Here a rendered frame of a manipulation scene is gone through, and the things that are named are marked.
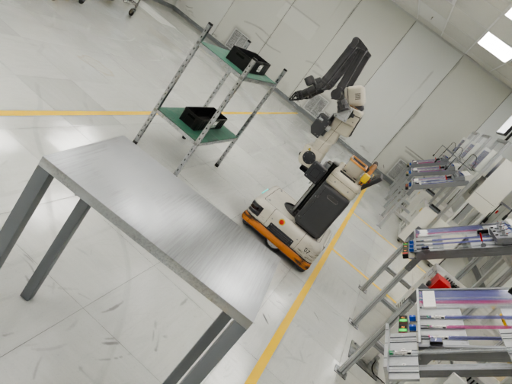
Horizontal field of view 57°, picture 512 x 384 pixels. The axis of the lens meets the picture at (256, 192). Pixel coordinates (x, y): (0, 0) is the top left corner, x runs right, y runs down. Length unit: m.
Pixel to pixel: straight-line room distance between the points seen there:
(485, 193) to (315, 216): 3.61
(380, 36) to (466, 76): 1.95
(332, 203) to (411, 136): 7.34
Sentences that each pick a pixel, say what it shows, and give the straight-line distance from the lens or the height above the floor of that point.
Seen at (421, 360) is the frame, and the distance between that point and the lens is 2.20.
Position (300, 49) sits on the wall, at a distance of 11.16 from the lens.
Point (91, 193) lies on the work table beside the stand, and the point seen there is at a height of 0.80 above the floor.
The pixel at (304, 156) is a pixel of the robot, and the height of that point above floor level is 0.71.
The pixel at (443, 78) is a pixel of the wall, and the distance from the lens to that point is 10.84.
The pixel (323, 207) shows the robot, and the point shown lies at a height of 0.53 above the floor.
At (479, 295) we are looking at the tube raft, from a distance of 2.77.
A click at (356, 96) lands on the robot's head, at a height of 1.30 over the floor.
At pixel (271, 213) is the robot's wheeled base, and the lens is 3.66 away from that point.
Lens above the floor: 1.44
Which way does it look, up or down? 18 degrees down
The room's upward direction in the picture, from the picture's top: 38 degrees clockwise
